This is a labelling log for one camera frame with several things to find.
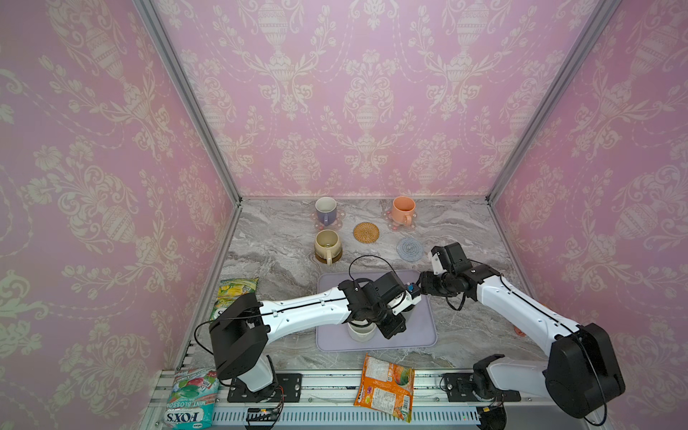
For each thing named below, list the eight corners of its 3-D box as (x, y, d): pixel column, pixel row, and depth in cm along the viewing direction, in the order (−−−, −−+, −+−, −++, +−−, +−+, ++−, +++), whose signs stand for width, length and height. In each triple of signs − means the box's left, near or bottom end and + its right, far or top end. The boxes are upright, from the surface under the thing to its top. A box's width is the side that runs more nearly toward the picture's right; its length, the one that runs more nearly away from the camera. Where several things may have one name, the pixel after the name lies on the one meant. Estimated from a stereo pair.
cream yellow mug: (315, 271, 99) (312, 258, 92) (318, 243, 108) (315, 229, 100) (340, 271, 99) (339, 258, 92) (341, 243, 108) (340, 229, 100)
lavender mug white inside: (315, 229, 112) (313, 216, 106) (317, 210, 119) (315, 196, 113) (335, 229, 112) (334, 216, 106) (336, 210, 119) (335, 196, 113)
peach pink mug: (394, 232, 111) (397, 218, 104) (391, 209, 119) (393, 195, 112) (414, 232, 111) (418, 218, 104) (410, 209, 119) (413, 195, 112)
